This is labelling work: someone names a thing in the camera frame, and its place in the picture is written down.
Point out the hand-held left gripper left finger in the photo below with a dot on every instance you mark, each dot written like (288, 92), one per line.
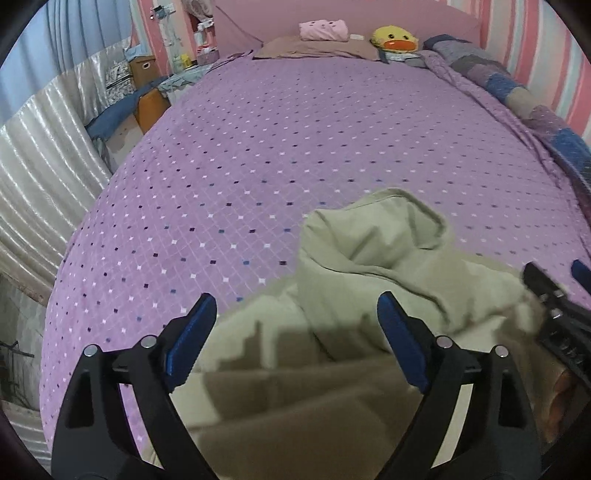
(196, 323)

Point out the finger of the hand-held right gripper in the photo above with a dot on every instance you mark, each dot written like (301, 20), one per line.
(538, 279)
(582, 274)

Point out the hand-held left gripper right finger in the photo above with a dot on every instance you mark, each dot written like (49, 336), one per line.
(398, 325)

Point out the beige large garment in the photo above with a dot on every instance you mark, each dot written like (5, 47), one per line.
(351, 295)

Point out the person's right hand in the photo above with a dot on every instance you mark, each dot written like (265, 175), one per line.
(561, 397)

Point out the purple dotted bed sheet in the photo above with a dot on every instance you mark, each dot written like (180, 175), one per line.
(258, 157)

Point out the patchwork quilt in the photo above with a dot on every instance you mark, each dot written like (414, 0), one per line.
(508, 83)

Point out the silver pleated curtain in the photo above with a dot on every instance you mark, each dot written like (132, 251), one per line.
(41, 175)

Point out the orange cabinet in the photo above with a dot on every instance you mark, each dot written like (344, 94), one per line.
(151, 108)

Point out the dark blue cloth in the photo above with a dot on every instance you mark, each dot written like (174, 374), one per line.
(113, 115)

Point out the light blue cloth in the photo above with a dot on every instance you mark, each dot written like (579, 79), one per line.
(184, 78)

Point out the floral patterned bag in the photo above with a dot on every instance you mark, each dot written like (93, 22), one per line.
(117, 78)

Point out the cardboard storage box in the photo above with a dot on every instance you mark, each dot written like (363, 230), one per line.
(144, 69)

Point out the yellow duck plush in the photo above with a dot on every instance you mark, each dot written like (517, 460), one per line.
(395, 39)

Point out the cluttered shelf rack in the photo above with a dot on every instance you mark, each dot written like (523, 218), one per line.
(205, 41)

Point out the taupe pillow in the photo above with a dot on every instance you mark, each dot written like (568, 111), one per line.
(295, 48)

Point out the pink folded cloth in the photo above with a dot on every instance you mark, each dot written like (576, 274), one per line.
(323, 30)

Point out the blue curtain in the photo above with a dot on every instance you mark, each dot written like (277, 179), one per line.
(51, 50)

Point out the pink headboard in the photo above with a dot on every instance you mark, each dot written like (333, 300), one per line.
(351, 16)

